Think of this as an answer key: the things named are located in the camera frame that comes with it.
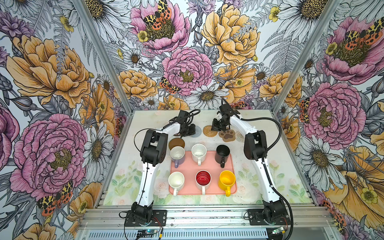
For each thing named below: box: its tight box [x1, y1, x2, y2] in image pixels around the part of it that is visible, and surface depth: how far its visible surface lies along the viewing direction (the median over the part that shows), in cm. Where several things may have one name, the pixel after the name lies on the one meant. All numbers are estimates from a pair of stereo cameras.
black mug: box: [215, 144, 231, 169], surface depth 91 cm
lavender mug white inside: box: [170, 146, 186, 169], surface depth 92 cm
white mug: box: [168, 171, 185, 197], surface depth 81 cm
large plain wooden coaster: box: [168, 137, 185, 151], surface depth 104 cm
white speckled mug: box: [191, 143, 207, 166], surface depth 91 cm
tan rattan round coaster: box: [202, 125, 218, 138], surface depth 111 cm
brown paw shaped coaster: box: [218, 129, 236, 142], surface depth 109 cm
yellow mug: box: [218, 170, 236, 197], surface depth 81 cm
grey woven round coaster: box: [190, 125, 202, 138], surface depth 110 cm
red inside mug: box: [195, 170, 212, 195], surface depth 83 cm
